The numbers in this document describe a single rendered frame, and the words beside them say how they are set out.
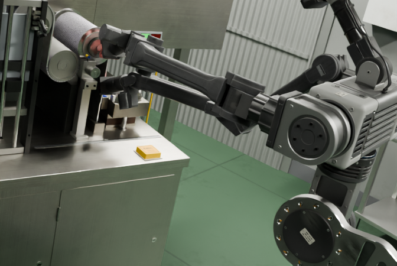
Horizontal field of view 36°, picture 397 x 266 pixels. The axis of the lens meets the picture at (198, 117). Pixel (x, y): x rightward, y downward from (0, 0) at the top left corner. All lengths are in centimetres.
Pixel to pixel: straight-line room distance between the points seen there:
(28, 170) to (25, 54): 38
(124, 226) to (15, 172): 54
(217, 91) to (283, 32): 314
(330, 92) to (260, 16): 330
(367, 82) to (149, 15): 149
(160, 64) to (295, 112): 42
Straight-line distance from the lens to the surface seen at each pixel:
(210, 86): 141
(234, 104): 136
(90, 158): 220
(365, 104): 132
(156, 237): 252
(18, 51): 205
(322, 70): 176
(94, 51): 226
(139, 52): 158
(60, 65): 224
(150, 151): 228
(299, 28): 446
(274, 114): 128
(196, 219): 376
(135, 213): 238
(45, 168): 210
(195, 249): 348
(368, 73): 146
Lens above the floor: 187
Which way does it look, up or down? 20 degrees down
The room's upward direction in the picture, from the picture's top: 13 degrees clockwise
